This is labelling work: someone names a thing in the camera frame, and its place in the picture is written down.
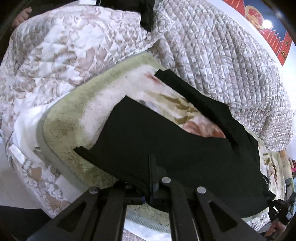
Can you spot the red and blue wall poster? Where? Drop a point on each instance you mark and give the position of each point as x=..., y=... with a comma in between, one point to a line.
x=267, y=24

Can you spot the black pants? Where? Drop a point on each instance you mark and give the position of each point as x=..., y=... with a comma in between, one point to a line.
x=228, y=166

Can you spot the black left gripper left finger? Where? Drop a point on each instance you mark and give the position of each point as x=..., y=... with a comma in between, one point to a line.
x=98, y=214

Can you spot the floral fleece blanket green border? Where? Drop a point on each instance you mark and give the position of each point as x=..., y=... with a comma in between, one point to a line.
x=78, y=118

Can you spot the bystander hand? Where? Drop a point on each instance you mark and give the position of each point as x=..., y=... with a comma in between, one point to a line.
x=21, y=17

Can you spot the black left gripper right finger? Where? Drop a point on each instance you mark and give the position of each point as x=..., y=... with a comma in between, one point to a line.
x=196, y=214

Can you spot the operator right hand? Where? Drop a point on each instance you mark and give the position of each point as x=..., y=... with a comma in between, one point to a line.
x=276, y=227

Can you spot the beige floral quilted bedspread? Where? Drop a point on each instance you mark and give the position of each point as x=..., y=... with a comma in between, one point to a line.
x=51, y=54

